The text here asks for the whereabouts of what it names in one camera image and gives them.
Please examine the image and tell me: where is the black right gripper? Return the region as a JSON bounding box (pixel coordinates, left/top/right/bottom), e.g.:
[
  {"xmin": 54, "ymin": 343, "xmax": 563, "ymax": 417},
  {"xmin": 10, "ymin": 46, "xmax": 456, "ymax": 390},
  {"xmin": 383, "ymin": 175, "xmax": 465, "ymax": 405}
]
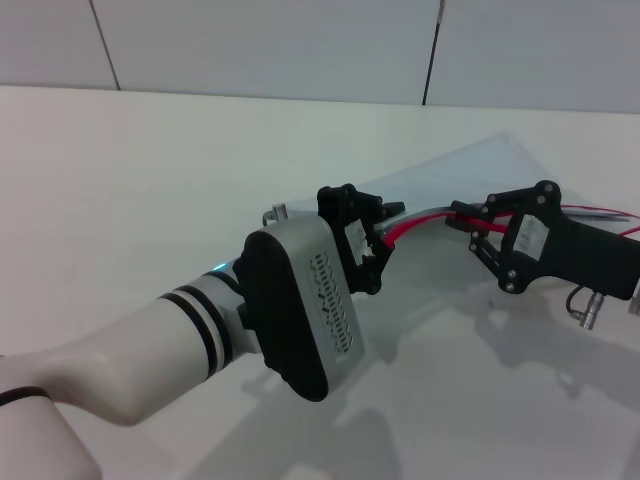
[{"xmin": 444, "ymin": 180, "xmax": 640, "ymax": 302}]

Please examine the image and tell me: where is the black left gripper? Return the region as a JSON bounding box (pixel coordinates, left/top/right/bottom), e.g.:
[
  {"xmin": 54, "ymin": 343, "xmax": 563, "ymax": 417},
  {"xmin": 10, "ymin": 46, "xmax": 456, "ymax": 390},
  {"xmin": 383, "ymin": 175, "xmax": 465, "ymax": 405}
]
[{"xmin": 317, "ymin": 183, "xmax": 407, "ymax": 297}]

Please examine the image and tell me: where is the clear document bag red zipper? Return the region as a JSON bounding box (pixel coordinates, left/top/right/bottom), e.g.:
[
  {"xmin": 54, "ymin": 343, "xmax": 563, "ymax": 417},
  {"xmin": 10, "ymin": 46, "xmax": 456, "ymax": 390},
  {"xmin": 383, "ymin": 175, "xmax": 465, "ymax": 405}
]
[{"xmin": 293, "ymin": 130, "xmax": 640, "ymax": 264}]

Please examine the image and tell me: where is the silver black wrist camera box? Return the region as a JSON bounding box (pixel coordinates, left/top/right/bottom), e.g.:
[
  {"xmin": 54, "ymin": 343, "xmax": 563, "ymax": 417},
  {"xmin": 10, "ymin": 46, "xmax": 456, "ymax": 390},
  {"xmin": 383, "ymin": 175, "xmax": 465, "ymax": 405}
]
[{"xmin": 241, "ymin": 215, "xmax": 367, "ymax": 403}]

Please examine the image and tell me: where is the silver left cable connector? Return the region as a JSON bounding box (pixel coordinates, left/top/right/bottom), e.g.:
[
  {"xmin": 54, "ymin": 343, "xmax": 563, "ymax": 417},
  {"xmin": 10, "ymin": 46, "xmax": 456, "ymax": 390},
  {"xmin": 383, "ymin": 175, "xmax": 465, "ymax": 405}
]
[{"xmin": 261, "ymin": 201, "xmax": 292, "ymax": 225}]

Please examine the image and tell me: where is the silver cable connector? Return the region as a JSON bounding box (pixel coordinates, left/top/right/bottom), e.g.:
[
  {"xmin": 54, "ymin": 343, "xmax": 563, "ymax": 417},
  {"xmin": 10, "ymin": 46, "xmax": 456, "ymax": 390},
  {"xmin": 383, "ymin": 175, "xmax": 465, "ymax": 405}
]
[
  {"xmin": 566, "ymin": 286, "xmax": 610, "ymax": 330},
  {"xmin": 261, "ymin": 201, "xmax": 292, "ymax": 225}
]

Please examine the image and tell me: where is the silver right cable connector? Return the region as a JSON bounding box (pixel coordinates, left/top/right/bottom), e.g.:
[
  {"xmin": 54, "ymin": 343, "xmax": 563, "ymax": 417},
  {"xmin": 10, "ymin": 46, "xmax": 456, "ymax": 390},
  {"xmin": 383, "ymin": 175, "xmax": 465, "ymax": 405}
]
[{"xmin": 566, "ymin": 286, "xmax": 610, "ymax": 330}]

